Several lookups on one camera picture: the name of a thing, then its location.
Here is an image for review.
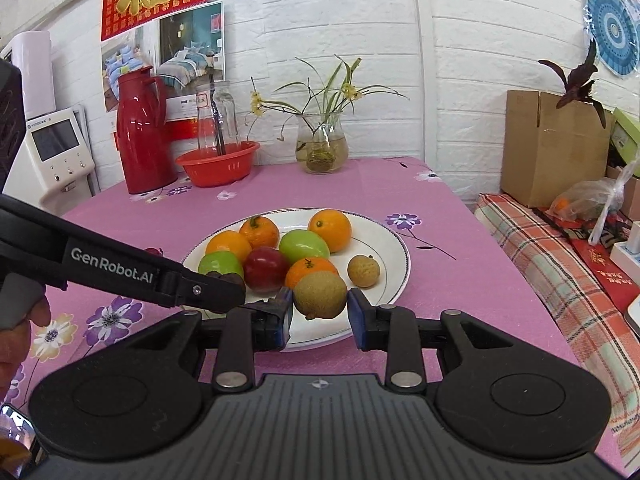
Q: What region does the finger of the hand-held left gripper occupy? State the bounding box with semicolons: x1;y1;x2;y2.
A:
165;260;247;314

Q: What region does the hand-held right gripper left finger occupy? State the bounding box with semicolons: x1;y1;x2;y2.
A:
122;287;296;394

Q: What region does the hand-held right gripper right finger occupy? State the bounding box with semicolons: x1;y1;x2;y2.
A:
347;287;551;394

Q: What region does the dark purple fruit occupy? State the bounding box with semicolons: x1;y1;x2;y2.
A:
206;270;247;293

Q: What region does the green apple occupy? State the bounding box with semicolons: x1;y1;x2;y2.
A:
198;251;245;278

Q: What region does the small tangerine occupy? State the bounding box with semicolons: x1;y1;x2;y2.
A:
239;216;280;250
285;257;340;288
205;231;252;263

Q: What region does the white plate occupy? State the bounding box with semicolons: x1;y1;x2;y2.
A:
181;207;411;352

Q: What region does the green mango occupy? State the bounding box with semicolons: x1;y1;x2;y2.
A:
278;229;331;263

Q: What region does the large orange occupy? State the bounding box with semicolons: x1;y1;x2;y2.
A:
307;209;353;254

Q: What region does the person's left hand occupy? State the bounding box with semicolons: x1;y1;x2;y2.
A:
0;292;52;401

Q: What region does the pink floral tablecloth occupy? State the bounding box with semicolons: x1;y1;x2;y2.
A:
0;156;626;480

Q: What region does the white machine with screen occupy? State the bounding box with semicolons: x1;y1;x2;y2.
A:
2;109;98;216

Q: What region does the red thermos jug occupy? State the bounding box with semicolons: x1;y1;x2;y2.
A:
116;66;178;195

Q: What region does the red plastic basin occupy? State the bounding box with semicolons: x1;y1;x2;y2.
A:
175;141;261;188

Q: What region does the glass vase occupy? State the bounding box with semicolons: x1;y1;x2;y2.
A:
295;112;349;175

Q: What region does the glass pitcher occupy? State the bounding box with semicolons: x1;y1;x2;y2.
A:
196;80;241;157

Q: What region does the plaid blanket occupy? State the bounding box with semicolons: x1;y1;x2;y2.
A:
474;192;640;461

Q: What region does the glossy dark device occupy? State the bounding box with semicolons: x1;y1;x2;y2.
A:
0;402;48;478

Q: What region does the orchid plant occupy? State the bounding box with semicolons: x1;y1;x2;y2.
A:
245;55;410;143

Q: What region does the white tall appliance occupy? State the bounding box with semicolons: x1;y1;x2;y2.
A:
0;30;56;121

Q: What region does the cardboard box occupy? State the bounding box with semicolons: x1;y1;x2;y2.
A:
501;89;616;209

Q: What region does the red packet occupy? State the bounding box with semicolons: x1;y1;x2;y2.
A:
570;235;640;316

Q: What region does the clear plastic bag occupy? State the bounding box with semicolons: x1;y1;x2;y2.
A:
545;165;633;246

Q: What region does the white container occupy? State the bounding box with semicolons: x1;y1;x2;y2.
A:
622;295;640;338

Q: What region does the white power strip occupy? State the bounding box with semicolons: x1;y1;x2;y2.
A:
611;220;640;273

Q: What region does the green box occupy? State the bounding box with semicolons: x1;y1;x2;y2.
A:
610;107;640;178

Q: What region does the purple leaf plant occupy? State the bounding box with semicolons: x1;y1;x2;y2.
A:
538;39;608;128

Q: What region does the large blue patterned plate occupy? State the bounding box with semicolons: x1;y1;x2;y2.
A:
584;0;640;80

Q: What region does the wall calendar poster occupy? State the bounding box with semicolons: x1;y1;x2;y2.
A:
100;0;225;147

